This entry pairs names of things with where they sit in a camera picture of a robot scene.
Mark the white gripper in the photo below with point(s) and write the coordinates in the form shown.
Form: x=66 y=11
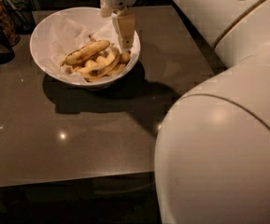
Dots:
x=125 y=23

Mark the curved yellow banana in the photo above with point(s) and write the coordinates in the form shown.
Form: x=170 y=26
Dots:
x=111 y=59

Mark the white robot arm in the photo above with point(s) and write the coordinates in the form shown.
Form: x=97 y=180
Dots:
x=212 y=154

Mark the right small banana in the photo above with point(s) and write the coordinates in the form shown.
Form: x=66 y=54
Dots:
x=125 y=57

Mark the white bowl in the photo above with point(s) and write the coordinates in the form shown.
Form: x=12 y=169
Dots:
x=47 y=31

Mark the top spotted banana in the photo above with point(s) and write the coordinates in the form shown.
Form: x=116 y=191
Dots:
x=79 y=56

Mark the lower yellow banana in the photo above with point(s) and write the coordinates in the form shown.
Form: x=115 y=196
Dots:
x=116 y=69

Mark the black wire basket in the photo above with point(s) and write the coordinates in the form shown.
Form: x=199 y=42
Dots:
x=23 y=18

